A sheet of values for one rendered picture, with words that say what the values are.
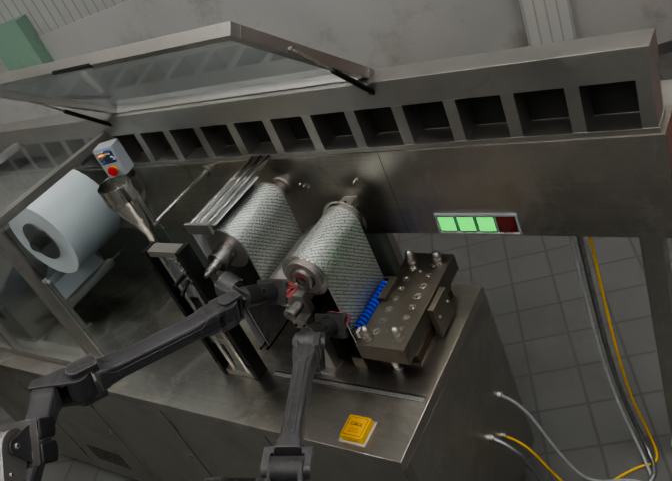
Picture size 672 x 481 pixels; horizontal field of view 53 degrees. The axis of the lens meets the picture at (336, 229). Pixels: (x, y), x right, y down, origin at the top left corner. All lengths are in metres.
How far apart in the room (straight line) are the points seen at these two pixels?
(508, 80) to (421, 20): 3.27
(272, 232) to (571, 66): 0.98
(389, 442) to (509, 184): 0.75
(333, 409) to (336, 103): 0.87
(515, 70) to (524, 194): 0.36
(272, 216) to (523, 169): 0.76
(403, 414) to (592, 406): 1.21
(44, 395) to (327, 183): 1.01
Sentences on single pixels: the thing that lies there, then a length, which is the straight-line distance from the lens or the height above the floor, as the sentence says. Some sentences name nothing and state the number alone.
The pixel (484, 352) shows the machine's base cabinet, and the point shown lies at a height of 0.72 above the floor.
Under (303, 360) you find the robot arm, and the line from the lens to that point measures 1.70.
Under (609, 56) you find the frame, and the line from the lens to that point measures 1.59.
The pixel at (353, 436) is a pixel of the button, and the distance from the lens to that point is 1.89.
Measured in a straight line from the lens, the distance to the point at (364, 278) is 2.04.
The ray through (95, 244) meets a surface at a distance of 2.61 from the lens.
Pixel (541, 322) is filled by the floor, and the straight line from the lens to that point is 3.29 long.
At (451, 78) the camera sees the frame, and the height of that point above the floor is 1.64.
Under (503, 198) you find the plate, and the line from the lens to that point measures 1.86.
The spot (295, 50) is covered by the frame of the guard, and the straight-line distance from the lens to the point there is 1.57.
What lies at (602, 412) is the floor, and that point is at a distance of 2.93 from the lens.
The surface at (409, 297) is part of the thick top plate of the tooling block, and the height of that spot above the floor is 1.03.
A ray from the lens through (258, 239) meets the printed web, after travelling 2.01.
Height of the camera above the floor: 2.32
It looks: 32 degrees down
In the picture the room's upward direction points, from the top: 25 degrees counter-clockwise
